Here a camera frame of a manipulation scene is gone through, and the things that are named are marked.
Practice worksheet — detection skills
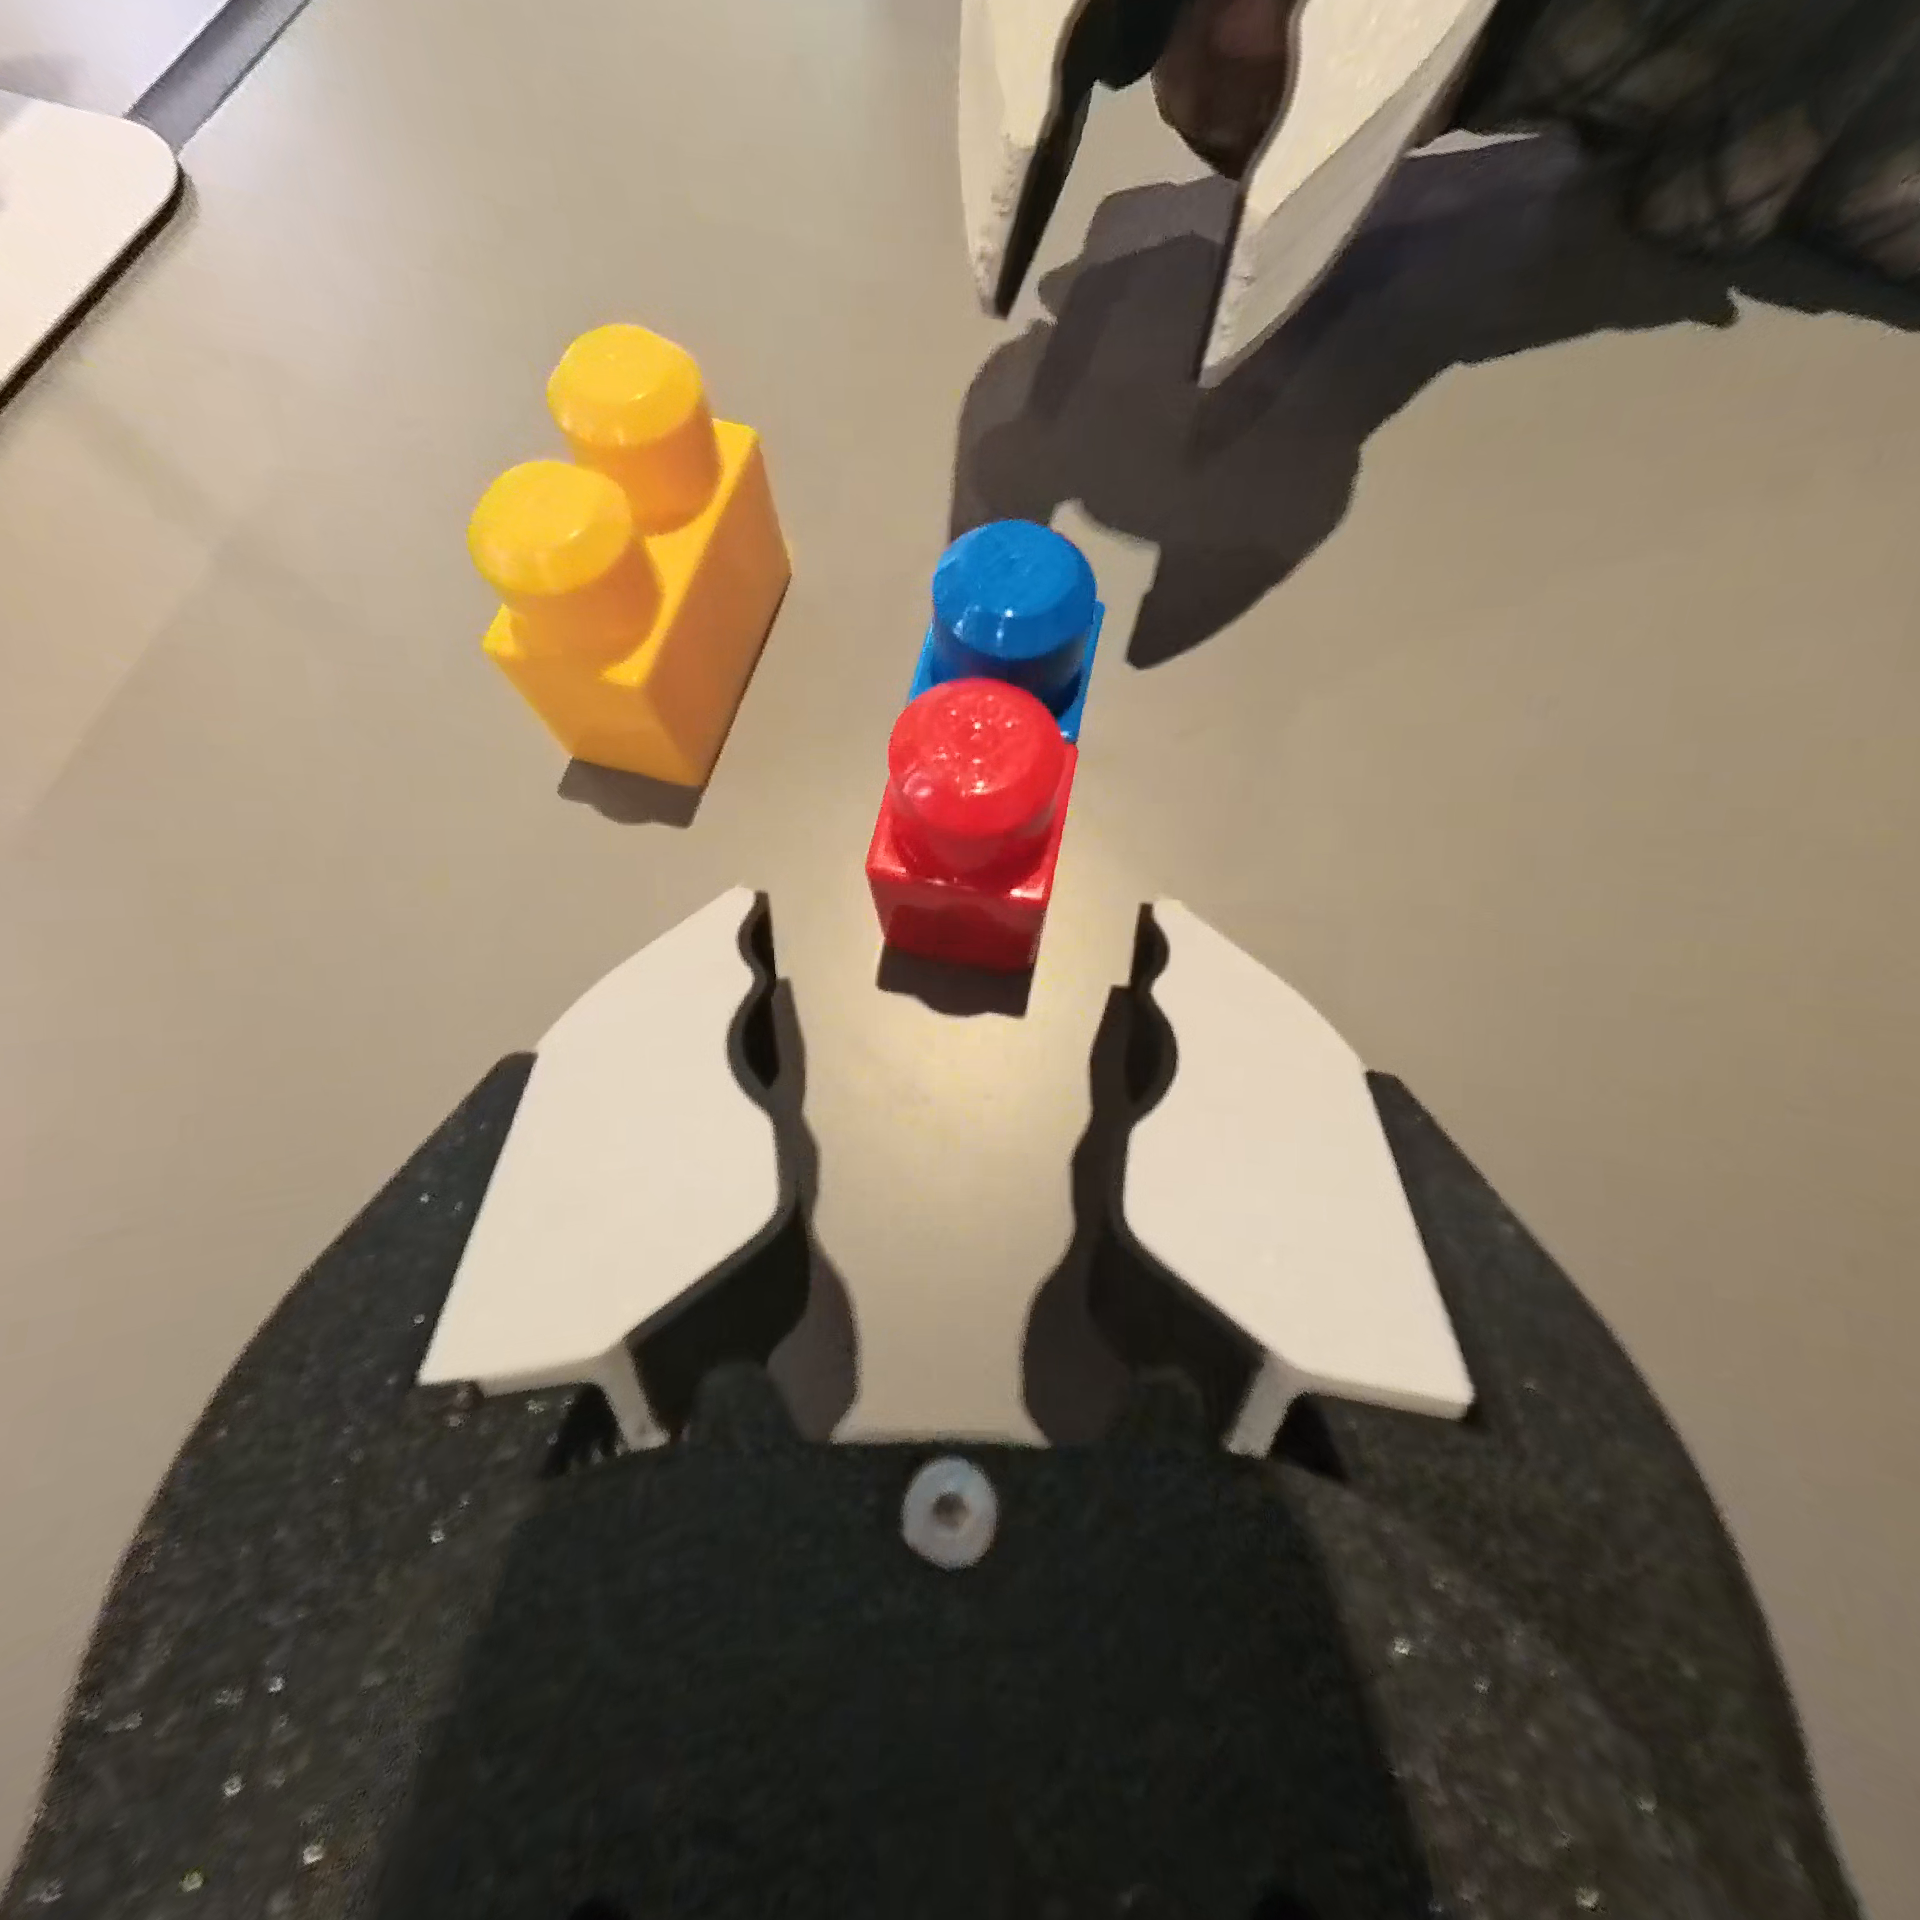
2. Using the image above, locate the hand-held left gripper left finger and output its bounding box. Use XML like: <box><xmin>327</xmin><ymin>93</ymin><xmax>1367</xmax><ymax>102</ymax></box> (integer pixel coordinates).
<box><xmin>416</xmin><ymin>884</ymin><xmax>819</xmax><ymax>1454</ymax></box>

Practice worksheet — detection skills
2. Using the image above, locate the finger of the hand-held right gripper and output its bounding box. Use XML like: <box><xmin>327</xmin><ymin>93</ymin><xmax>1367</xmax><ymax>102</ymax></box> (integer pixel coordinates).
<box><xmin>953</xmin><ymin>0</ymin><xmax>1105</xmax><ymax>319</ymax></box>
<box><xmin>1197</xmin><ymin>0</ymin><xmax>1503</xmax><ymax>389</ymax></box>

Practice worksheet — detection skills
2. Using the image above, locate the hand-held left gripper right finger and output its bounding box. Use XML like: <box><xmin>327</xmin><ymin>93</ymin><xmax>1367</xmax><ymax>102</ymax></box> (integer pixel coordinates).
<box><xmin>1072</xmin><ymin>901</ymin><xmax>1475</xmax><ymax>1460</ymax></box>

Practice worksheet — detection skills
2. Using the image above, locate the red one-stud block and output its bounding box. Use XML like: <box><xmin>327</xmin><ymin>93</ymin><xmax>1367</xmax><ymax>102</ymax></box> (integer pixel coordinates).
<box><xmin>864</xmin><ymin>679</ymin><xmax>1082</xmax><ymax>970</ymax></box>

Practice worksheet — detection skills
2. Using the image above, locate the blue one-stud block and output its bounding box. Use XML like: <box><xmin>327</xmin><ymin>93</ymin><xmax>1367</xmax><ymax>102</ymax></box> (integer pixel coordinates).
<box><xmin>907</xmin><ymin>519</ymin><xmax>1108</xmax><ymax>745</ymax></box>

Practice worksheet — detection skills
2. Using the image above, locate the yellow two-stud block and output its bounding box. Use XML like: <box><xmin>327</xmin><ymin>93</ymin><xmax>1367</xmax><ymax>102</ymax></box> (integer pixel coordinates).
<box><xmin>465</xmin><ymin>319</ymin><xmax>793</xmax><ymax>788</ymax></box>

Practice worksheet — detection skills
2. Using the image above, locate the person's right hand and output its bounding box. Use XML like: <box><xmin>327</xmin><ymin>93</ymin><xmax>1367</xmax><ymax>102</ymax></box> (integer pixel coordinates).
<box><xmin>1153</xmin><ymin>0</ymin><xmax>1309</xmax><ymax>173</ymax></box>

